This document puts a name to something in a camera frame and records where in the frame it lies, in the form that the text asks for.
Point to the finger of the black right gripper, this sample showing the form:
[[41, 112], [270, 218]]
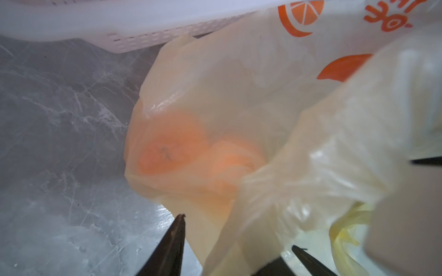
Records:
[[405, 235]]

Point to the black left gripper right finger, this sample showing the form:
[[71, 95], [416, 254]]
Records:
[[278, 267]]

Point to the translucent printed plastic bag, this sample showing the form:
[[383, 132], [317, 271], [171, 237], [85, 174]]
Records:
[[313, 111]]

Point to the white perforated plastic basket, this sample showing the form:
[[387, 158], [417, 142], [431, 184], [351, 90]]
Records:
[[121, 26]]

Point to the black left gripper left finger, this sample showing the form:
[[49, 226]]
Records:
[[167, 258]]

